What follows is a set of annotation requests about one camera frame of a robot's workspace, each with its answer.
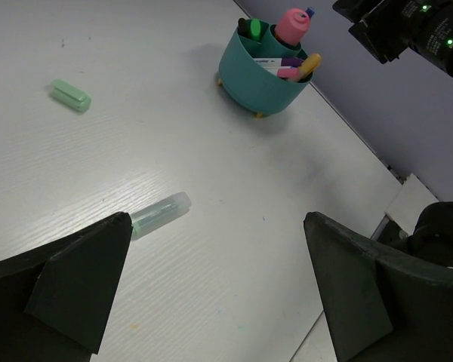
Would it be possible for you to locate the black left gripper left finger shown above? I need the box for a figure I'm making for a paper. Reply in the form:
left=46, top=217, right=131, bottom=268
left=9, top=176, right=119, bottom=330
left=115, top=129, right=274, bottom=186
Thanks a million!
left=0, top=212, right=131, bottom=361

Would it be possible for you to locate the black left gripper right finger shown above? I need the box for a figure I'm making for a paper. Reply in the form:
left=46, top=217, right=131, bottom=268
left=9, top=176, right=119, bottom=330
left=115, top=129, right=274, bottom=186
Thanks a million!
left=304, top=212, right=453, bottom=361

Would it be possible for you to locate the green pencil-shaped clear case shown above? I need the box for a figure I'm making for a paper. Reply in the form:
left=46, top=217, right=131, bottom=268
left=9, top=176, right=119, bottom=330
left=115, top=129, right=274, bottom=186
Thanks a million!
left=130, top=192, right=192, bottom=241

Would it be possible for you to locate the mint green eraser cap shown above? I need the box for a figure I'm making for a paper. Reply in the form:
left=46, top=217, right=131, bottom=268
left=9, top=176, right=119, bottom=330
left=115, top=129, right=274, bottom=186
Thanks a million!
left=51, top=79, right=91, bottom=113

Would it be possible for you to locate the pink orange pencil-shaped case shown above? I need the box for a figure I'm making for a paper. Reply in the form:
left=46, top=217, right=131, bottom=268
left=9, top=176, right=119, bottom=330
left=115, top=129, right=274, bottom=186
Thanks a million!
left=289, top=54, right=322, bottom=82

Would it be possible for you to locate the purple thin marker pen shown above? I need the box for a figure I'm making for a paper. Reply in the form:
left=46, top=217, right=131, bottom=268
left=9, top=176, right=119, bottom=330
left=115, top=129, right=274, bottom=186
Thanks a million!
left=253, top=56, right=306, bottom=69

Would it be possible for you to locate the green cap black highlighter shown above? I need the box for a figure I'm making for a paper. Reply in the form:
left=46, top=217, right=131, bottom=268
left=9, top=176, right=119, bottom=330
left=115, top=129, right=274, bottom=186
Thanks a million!
left=248, top=19, right=262, bottom=41

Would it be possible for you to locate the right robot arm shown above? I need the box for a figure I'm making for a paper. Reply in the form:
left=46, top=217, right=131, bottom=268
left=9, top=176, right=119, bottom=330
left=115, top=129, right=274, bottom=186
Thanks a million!
left=332, top=0, right=453, bottom=78

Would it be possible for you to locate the teal round organizer container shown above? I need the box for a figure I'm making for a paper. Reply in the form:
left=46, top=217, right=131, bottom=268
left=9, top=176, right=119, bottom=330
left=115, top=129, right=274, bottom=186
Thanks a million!
left=218, top=21, right=312, bottom=116

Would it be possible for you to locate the pink cap bottle in organizer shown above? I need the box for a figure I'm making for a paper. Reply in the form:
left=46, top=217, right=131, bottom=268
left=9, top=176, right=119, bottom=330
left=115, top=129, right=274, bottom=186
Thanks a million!
left=274, top=8, right=310, bottom=46

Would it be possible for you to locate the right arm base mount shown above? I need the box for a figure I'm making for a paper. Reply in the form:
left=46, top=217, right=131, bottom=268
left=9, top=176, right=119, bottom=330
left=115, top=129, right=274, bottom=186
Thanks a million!
left=387, top=201, right=453, bottom=268

